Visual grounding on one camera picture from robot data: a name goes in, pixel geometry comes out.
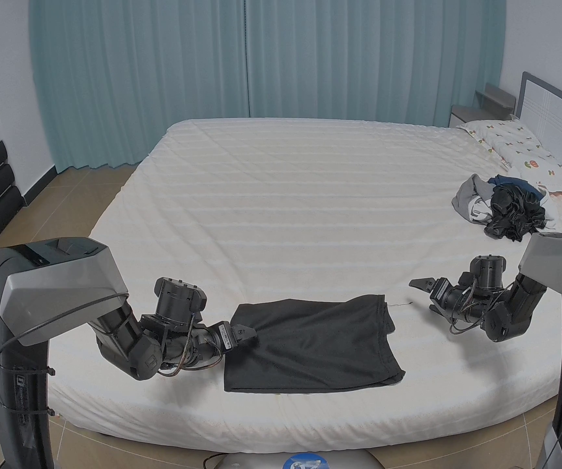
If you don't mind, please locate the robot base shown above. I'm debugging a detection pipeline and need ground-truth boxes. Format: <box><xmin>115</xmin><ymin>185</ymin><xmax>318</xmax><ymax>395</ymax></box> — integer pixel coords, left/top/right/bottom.
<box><xmin>212</xmin><ymin>450</ymin><xmax>379</xmax><ymax>469</ymax></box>

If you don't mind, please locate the grey bedside table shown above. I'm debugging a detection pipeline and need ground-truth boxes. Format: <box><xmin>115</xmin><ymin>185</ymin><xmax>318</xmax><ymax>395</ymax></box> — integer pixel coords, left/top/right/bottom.
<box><xmin>449</xmin><ymin>83</ymin><xmax>517</xmax><ymax>127</ymax></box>

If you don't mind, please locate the white printed pillow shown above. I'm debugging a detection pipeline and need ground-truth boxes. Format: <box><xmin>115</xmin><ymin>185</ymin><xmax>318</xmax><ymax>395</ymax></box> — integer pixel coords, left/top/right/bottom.
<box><xmin>459</xmin><ymin>119</ymin><xmax>562</xmax><ymax>194</ymax></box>

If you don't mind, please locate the bed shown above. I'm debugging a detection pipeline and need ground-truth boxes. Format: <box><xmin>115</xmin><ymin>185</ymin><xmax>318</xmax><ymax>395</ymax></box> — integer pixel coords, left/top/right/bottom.
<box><xmin>46</xmin><ymin>71</ymin><xmax>562</xmax><ymax>454</ymax></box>

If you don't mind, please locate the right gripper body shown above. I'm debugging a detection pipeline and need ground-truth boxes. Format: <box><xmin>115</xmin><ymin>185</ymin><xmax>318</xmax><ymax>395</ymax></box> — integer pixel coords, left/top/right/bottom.
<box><xmin>428</xmin><ymin>277</ymin><xmax>462</xmax><ymax>317</ymax></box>

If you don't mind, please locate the black T-shirt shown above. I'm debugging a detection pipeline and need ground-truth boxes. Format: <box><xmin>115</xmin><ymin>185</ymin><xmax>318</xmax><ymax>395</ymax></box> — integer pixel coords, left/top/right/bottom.
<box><xmin>223</xmin><ymin>293</ymin><xmax>406</xmax><ymax>393</ymax></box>

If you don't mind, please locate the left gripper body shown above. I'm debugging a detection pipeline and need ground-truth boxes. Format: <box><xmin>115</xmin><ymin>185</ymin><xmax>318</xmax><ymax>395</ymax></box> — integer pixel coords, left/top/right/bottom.
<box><xmin>207</xmin><ymin>320</ymin><xmax>238</xmax><ymax>356</ymax></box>

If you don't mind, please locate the pile of clothes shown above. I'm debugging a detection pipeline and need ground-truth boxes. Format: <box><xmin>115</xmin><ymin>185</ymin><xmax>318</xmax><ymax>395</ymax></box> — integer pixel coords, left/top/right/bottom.
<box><xmin>452</xmin><ymin>174</ymin><xmax>560</xmax><ymax>242</ymax></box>

